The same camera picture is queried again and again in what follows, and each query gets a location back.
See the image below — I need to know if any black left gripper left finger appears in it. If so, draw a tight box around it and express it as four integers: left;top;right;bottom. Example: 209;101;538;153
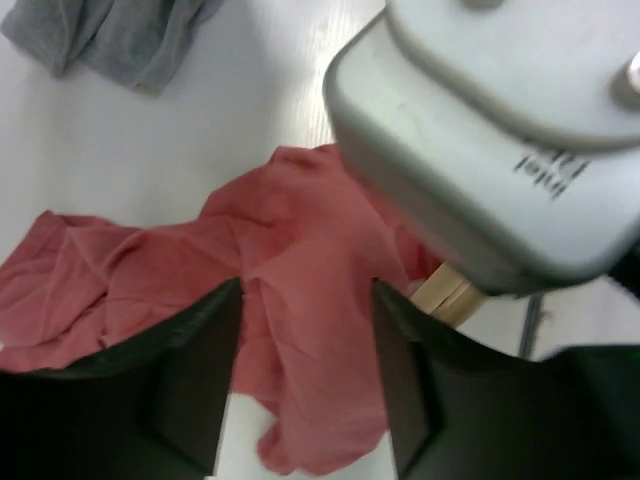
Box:
1;279;243;479

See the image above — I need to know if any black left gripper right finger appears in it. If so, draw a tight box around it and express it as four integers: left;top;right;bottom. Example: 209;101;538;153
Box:
373;281;639;479

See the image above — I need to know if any beige plastic hanger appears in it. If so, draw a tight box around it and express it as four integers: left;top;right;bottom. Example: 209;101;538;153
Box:
411;263;487;328

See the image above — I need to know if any red t shirt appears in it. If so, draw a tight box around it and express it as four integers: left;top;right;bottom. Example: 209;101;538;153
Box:
1;145;440;476

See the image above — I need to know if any grey hanging garment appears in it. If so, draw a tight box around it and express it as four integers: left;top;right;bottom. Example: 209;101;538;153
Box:
1;0;222;93

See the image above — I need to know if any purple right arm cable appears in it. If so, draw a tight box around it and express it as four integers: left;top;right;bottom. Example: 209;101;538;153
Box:
517;292;549;359

